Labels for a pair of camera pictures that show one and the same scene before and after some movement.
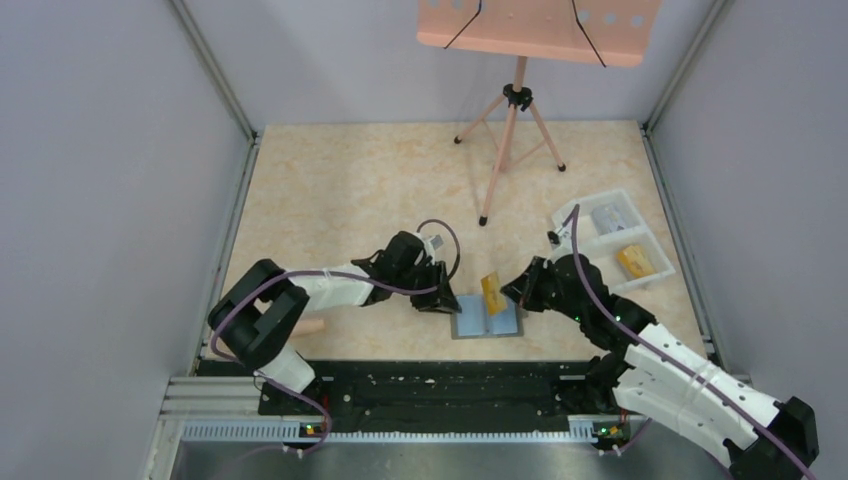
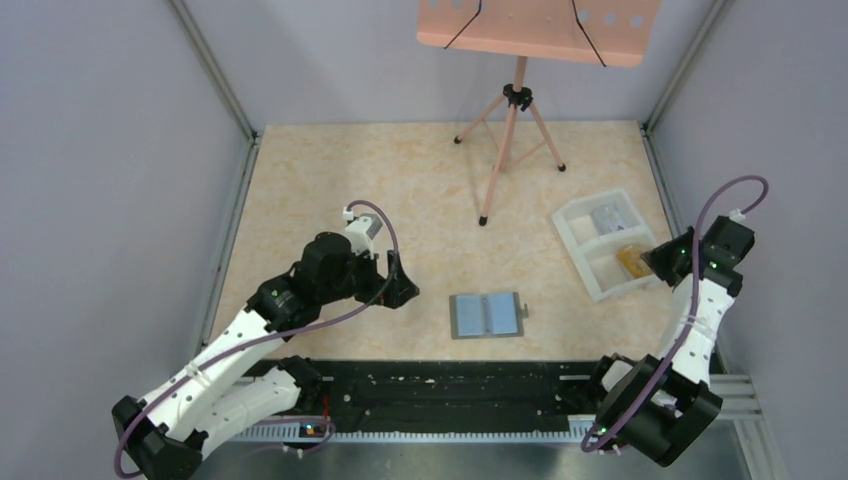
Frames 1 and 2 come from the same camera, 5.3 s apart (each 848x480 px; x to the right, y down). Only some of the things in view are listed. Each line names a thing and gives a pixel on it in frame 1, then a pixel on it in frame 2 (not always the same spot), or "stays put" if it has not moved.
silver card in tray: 608,219 stays put
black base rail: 445,392 stays put
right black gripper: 522,290 to 657,257
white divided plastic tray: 619,239 stays put
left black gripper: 443,299 to 377,281
